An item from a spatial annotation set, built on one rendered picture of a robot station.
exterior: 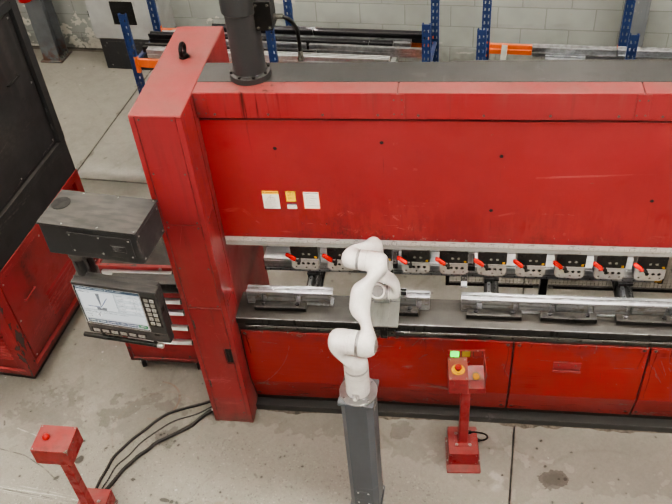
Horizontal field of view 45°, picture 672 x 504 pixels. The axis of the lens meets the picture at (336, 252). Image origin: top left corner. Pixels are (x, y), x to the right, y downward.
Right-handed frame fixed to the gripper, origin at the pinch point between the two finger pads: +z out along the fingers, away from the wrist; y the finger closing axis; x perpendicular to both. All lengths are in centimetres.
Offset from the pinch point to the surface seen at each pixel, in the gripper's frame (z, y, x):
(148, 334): -59, 110, 27
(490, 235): -31, -57, -30
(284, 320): 6, 55, 16
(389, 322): -10.1, -5.3, 15.3
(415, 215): -40, -19, -38
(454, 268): -13.1, -39.0, -14.7
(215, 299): -19, 89, 7
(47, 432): -40, 169, 81
